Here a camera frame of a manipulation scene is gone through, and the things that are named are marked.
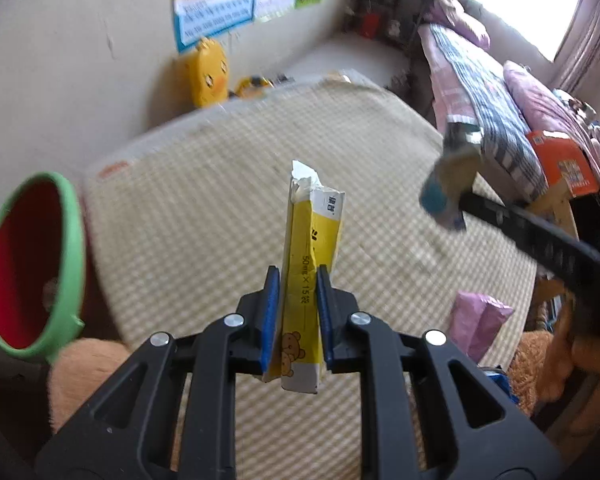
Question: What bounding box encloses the orange fuzzy cloth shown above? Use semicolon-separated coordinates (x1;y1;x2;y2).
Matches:
507;330;581;417
47;337;137;435

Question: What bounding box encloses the pink pillow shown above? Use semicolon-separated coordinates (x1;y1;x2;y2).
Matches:
430;0;492;52
502;60;595;162

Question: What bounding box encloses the red bucket with green rim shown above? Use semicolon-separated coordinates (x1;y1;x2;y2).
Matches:
0;172;87;363

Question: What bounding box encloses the small blue packet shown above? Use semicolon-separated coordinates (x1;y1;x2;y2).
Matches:
484;367;520;405

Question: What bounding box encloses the pink plastic packet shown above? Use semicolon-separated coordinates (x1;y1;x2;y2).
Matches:
450;290;516;363

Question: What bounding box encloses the dark storage shelf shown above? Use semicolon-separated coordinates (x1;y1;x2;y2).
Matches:
342;0;433;53

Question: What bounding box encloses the patterned curtain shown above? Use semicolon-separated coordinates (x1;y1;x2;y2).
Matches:
550;0;600;96

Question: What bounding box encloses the blue and grey carton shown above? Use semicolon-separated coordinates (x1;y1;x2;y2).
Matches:
419;121;485;233

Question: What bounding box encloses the bright window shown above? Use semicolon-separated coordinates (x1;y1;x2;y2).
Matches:
442;0;585;63

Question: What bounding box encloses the yellow duck toy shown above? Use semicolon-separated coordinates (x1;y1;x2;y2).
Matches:
177;37;230;109

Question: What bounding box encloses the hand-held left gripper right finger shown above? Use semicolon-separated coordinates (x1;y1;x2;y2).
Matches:
316;265;565;480

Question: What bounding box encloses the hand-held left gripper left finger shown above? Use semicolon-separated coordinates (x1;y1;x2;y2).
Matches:
36;265;282;480

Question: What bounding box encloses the yellow and white carton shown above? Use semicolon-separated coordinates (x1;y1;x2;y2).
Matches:
261;160;348;395

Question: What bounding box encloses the orange printed box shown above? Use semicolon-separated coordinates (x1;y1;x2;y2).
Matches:
525;130;600;199

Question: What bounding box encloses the wooden stool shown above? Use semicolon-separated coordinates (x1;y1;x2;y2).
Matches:
527;180;582;242

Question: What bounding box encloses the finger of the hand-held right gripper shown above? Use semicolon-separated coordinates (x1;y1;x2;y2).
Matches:
459;192;600;307

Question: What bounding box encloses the checked woven mat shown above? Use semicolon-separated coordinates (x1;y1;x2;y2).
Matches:
82;80;538;480

